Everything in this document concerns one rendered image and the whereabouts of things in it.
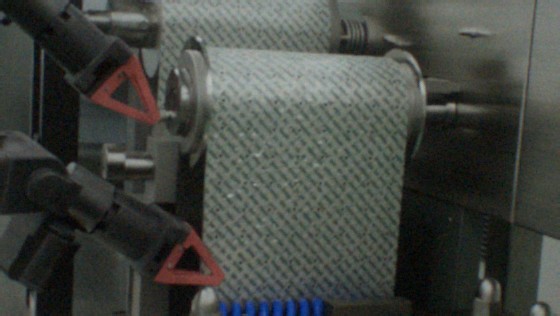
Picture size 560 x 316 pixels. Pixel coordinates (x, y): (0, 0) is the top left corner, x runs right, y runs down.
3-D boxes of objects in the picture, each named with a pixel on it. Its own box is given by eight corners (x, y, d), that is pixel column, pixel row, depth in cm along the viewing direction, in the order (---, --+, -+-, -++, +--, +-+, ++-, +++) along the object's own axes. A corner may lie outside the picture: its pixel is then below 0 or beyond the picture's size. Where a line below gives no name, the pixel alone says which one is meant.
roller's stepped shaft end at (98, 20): (59, 31, 120) (60, 6, 120) (105, 34, 122) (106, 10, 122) (62, 31, 117) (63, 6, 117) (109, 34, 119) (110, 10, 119)
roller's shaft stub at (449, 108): (386, 126, 112) (389, 91, 111) (436, 128, 114) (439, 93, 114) (403, 130, 108) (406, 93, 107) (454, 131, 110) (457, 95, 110)
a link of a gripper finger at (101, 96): (139, 146, 97) (75, 85, 94) (128, 138, 104) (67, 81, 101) (182, 100, 98) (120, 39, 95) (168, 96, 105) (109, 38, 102)
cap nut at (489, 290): (463, 311, 104) (466, 273, 103) (490, 310, 105) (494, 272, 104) (481, 321, 100) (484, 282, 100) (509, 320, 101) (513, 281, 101)
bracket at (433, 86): (397, 89, 112) (398, 73, 112) (438, 91, 114) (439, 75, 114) (417, 92, 107) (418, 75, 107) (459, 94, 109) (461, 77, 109)
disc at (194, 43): (169, 150, 109) (178, 28, 105) (173, 151, 109) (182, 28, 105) (201, 185, 95) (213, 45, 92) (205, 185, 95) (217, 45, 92)
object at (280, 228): (196, 324, 98) (206, 155, 96) (389, 314, 106) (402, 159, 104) (198, 325, 98) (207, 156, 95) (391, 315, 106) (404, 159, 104)
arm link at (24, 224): (44, 167, 82) (0, 133, 87) (-26, 276, 81) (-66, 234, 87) (132, 211, 91) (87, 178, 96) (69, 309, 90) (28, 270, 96)
